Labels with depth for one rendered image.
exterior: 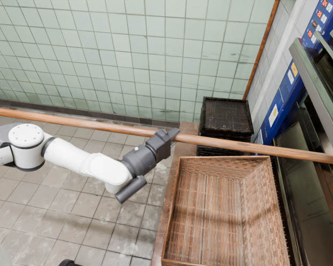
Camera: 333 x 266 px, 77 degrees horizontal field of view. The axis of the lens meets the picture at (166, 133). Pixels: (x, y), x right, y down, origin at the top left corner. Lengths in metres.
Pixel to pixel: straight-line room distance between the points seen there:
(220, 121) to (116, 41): 1.19
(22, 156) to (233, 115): 1.05
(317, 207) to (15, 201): 2.15
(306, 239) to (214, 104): 0.82
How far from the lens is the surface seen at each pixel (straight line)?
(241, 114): 1.33
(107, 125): 0.78
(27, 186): 2.35
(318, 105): 0.63
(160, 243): 1.20
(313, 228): 0.91
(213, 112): 1.30
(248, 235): 1.24
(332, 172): 0.83
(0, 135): 0.68
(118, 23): 1.94
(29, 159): 0.69
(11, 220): 2.23
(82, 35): 2.13
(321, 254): 0.88
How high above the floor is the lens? 1.73
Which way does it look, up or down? 47 degrees down
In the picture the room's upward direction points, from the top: straight up
